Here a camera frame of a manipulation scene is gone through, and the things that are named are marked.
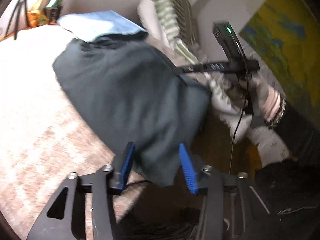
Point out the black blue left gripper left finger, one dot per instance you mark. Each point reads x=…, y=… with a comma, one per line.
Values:
x=63, y=217

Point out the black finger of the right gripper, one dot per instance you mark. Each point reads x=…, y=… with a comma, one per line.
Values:
x=197, y=68

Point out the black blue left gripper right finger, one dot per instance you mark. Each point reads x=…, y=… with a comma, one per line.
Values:
x=232, y=207

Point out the dark grey pants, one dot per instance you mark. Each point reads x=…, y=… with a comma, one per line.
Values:
x=126, y=90

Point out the gloved right hand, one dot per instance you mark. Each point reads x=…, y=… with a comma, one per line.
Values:
x=270, y=102

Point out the yellow green painting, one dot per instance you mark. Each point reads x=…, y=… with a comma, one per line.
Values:
x=285, y=34

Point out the green striped white pillow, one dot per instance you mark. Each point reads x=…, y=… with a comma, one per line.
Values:
x=171, y=22

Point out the beige checked bed blanket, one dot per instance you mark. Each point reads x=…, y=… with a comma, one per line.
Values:
x=43, y=138

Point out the folded light blue jeans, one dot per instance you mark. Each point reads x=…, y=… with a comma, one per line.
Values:
x=92, y=25

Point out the orange patterned cloth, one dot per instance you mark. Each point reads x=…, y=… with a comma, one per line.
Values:
x=37, y=15

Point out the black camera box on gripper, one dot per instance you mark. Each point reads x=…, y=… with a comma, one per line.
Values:
x=228, y=40

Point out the black camera tripod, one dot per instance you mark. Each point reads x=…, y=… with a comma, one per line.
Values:
x=21, y=6

